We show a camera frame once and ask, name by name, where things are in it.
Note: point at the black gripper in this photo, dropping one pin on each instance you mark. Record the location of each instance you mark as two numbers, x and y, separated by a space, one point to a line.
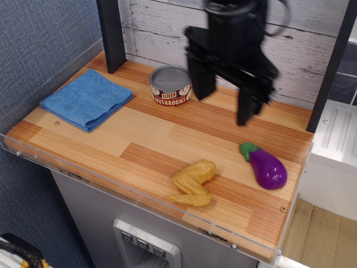
230 47

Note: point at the blue cloth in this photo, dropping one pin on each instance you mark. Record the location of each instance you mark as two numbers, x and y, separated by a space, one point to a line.
87 101

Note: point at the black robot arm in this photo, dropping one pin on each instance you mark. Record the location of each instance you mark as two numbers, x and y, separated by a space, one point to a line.
237 7

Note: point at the sliced mushrooms tin can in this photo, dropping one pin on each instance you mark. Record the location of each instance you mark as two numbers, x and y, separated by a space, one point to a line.
170 85

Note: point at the purple toy eggplant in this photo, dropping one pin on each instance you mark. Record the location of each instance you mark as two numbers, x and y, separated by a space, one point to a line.
269 171

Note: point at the yellow toy chicken wing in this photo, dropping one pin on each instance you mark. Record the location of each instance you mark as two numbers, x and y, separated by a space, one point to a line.
190 182

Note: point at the white toy sink counter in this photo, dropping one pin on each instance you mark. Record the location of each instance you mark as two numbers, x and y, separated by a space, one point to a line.
329 178

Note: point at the silver dispenser panel with buttons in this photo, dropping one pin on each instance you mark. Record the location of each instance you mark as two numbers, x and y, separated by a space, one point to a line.
140 248

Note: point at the dark left frame post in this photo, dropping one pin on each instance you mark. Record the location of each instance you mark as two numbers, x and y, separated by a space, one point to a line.
112 35

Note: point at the dark frame post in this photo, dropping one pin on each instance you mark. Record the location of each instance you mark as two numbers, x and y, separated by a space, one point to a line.
336 56
112 35

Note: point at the dark right frame post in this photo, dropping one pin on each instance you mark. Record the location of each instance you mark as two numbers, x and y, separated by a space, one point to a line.
336 56

